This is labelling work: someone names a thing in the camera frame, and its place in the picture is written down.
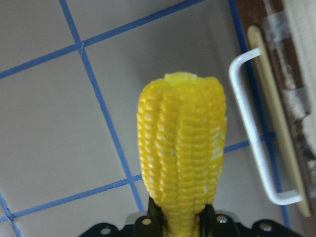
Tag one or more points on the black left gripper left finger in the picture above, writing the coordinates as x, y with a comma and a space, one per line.
151, 224

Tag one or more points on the wooden drawer with white handle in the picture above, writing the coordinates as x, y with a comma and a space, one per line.
274, 83

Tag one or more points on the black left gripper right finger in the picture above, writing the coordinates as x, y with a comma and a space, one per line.
213, 224

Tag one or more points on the yellow corn cob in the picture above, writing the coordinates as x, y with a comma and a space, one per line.
181, 129

